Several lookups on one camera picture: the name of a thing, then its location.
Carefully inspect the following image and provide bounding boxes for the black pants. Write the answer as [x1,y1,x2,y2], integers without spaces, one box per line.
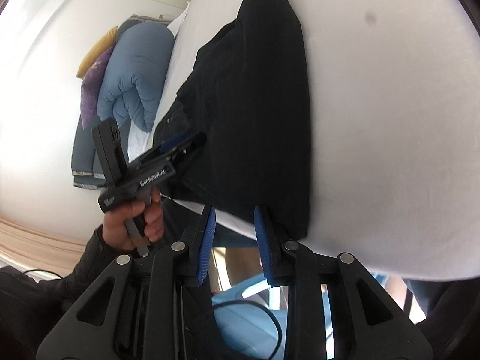
[152,0,313,241]

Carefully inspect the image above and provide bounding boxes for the person's left forearm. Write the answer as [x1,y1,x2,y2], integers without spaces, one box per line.
[56,225,126,308]

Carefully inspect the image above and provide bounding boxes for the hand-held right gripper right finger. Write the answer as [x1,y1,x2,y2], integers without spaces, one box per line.
[253,205,446,360]

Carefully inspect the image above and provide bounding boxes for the beige curtain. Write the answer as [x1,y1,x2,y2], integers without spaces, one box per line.
[0,214,88,265]

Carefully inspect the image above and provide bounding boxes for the white crinkled pad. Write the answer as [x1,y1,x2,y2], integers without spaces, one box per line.
[127,120,155,160]

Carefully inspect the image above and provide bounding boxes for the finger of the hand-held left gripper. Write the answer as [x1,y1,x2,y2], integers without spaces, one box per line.
[129,133,188,164]
[164,131,207,166]

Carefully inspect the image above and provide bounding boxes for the black cable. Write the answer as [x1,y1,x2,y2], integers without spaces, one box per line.
[212,300,284,360]

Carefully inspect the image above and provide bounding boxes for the light blue plastic stool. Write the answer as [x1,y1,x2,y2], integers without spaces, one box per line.
[211,274,290,360]

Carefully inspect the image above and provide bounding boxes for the person's left hand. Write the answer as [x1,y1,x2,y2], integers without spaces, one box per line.
[102,191,164,251]

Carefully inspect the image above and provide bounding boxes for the white bed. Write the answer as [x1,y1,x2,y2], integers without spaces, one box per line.
[127,0,480,282]

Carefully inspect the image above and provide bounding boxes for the grey pillow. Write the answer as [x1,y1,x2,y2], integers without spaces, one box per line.
[127,14,167,25]

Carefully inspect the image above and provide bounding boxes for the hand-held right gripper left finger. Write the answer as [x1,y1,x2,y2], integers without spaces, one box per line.
[37,205,223,360]

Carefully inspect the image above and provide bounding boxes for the yellow pillow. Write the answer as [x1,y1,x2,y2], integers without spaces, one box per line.
[76,26,119,79]

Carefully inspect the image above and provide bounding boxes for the blue folded duvet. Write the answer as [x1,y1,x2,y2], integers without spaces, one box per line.
[97,22,175,133]

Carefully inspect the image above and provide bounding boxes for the purple pillow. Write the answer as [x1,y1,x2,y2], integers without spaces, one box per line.
[80,45,115,129]

